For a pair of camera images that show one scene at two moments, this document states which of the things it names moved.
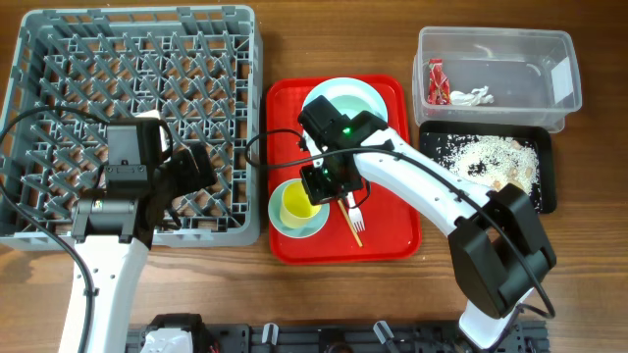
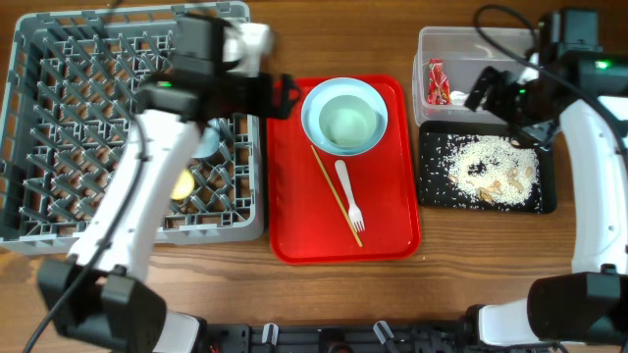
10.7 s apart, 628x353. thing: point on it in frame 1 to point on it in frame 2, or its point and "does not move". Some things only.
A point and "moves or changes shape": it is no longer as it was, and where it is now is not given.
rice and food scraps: x=491 y=162 does not move
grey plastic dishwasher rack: x=196 y=69 does not move
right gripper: x=316 y=192 to x=505 y=82
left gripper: x=190 y=180 to x=265 y=107
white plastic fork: x=356 y=218 does not move
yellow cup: x=296 y=210 moves or changes shape
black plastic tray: x=488 y=155 does not move
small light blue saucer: x=274 y=211 to x=209 y=140
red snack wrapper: x=439 y=86 does not move
